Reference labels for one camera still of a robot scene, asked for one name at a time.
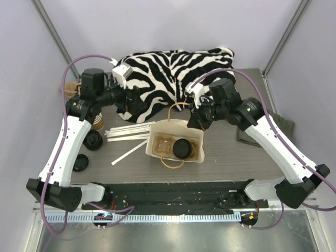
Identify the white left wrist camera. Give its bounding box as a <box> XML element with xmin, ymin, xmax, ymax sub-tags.
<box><xmin>112</xmin><ymin>63</ymin><xmax>133</xmax><ymax>89</ymax></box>

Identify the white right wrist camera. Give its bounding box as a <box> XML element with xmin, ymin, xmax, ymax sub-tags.
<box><xmin>184</xmin><ymin>82</ymin><xmax>208</xmax><ymax>108</ymax></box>

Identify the white straw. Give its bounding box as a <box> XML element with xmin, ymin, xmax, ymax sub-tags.
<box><xmin>107</xmin><ymin>134</ymin><xmax>149</xmax><ymax>142</ymax></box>
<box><xmin>110</xmin><ymin>121</ymin><xmax>156</xmax><ymax>131</ymax></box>
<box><xmin>111</xmin><ymin>140</ymin><xmax>148</xmax><ymax>165</ymax></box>
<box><xmin>105</xmin><ymin>127</ymin><xmax>150</xmax><ymax>134</ymax></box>
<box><xmin>105</xmin><ymin>131</ymin><xmax>149</xmax><ymax>138</ymax></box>

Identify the black plastic cup lid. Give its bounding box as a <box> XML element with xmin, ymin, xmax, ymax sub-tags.
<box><xmin>173</xmin><ymin>139</ymin><xmax>193</xmax><ymax>159</ymax></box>

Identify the single black plastic lid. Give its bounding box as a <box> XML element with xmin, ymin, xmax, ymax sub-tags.
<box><xmin>72</xmin><ymin>154</ymin><xmax>89</xmax><ymax>172</ymax></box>

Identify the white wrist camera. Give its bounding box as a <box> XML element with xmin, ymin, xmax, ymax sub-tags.
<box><xmin>184</xmin><ymin>82</ymin><xmax>208</xmax><ymax>108</ymax></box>
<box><xmin>112</xmin><ymin>63</ymin><xmax>133</xmax><ymax>89</ymax></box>

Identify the olive green folded cloth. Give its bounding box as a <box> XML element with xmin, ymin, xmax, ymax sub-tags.
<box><xmin>236</xmin><ymin>110</ymin><xmax>296</xmax><ymax>148</ymax></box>

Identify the brown pulp cup carrier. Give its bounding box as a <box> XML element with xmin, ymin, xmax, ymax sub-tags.
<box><xmin>152</xmin><ymin>133</ymin><xmax>199</xmax><ymax>161</ymax></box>
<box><xmin>64</xmin><ymin>81</ymin><xmax>81</xmax><ymax>99</ymax></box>

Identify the aluminium frame rail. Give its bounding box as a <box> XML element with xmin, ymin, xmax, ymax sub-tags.
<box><xmin>31</xmin><ymin>0</ymin><xmax>81</xmax><ymax>79</ymax></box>

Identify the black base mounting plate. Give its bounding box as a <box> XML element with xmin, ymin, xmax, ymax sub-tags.
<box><xmin>81</xmin><ymin>182</ymin><xmax>270</xmax><ymax>211</ymax></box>

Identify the stack of paper cups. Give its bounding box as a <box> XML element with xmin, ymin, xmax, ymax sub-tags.
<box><xmin>91</xmin><ymin>112</ymin><xmax>104</xmax><ymax>131</ymax></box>

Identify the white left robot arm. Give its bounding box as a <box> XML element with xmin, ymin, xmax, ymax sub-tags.
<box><xmin>26</xmin><ymin>64</ymin><xmax>146</xmax><ymax>212</ymax></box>

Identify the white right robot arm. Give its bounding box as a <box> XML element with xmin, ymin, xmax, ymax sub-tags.
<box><xmin>185</xmin><ymin>79</ymin><xmax>330</xmax><ymax>209</ymax></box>

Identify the stack of black lids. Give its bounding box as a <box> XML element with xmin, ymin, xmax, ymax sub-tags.
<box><xmin>83</xmin><ymin>129</ymin><xmax>103</xmax><ymax>151</ymax></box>

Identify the white slotted cable duct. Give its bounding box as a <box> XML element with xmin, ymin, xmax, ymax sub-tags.
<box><xmin>44</xmin><ymin>213</ymin><xmax>242</xmax><ymax>223</ymax></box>

